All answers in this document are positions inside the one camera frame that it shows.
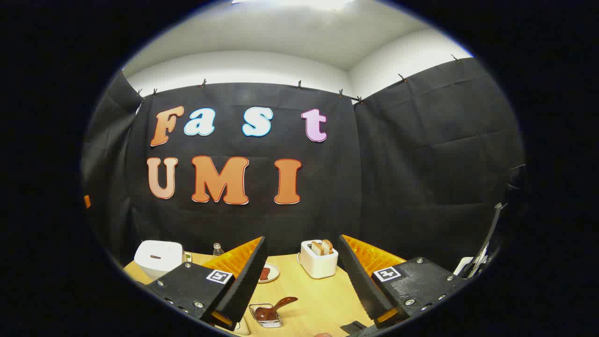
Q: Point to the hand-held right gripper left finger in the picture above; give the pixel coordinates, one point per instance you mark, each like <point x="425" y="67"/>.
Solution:
<point x="243" y="290"/>

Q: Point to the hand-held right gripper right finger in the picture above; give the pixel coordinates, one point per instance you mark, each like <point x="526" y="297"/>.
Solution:
<point x="362" y="285"/>

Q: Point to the clear container of rice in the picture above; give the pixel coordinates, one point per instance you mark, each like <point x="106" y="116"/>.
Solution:
<point x="242" y="328"/>

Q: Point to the dark wooden spoon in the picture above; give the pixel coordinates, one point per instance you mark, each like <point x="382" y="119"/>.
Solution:
<point x="285" y="302"/>

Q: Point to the white rice cooker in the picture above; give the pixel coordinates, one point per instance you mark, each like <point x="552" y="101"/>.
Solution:
<point x="157" y="257"/>

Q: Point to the red meat piece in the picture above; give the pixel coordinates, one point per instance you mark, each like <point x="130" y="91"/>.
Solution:
<point x="264" y="274"/>

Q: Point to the white round plate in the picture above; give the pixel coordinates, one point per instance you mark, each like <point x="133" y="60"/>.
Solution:
<point x="275" y="271"/>

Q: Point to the clear plastic water bottle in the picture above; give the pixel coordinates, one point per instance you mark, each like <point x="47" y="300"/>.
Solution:
<point x="217" y="250"/>

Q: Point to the white toaster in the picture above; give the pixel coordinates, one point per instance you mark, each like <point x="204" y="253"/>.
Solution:
<point x="318" y="267"/>

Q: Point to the toasted bread slice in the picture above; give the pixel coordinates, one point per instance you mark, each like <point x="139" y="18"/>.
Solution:
<point x="317" y="248"/>
<point x="327" y="245"/>

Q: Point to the white panel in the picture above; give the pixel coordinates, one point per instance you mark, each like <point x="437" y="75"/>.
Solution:
<point x="463" y="267"/>

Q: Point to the black backdrop cloth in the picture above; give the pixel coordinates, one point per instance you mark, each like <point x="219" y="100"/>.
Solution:
<point x="398" y="164"/>

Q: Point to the grey metal stand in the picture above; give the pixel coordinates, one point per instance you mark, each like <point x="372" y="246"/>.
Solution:
<point x="486" y="243"/>

